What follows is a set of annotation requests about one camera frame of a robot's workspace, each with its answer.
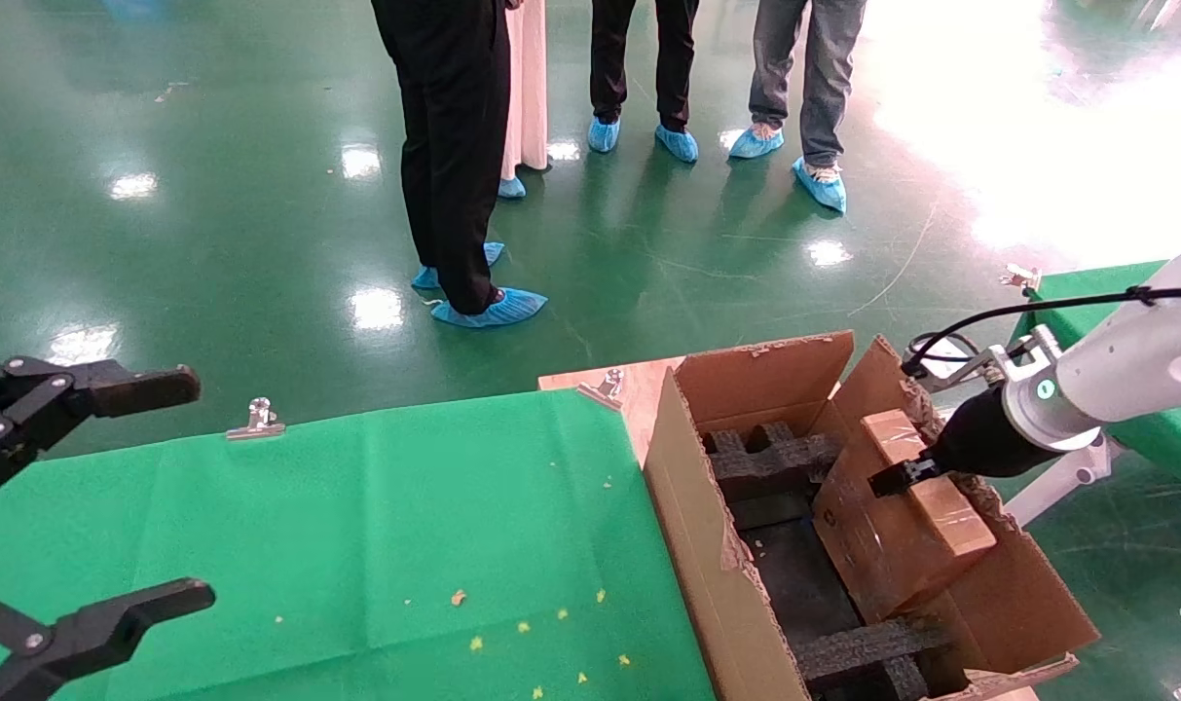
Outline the large green tablecloth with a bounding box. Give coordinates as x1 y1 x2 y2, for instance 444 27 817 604
0 389 718 701

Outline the person in black trousers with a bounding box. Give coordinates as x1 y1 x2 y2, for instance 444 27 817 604
590 0 700 128
369 0 510 315

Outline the large open cardboard carton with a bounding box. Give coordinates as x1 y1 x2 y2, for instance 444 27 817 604
644 331 1102 701

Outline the black camera cable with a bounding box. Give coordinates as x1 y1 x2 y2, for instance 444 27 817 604
902 285 1181 381

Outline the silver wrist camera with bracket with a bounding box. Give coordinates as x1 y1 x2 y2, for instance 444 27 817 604
906 326 1066 395

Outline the small brown cardboard box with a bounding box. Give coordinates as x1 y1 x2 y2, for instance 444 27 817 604
812 409 998 624

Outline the white table leg pipe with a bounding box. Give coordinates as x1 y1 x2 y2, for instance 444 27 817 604
1004 433 1122 527

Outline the person in grey jeans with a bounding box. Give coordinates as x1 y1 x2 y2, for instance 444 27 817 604
749 0 868 166

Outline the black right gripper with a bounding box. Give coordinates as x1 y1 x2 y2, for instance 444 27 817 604
867 387 1063 499

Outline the person in white skirt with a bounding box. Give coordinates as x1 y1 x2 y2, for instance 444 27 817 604
500 0 552 181

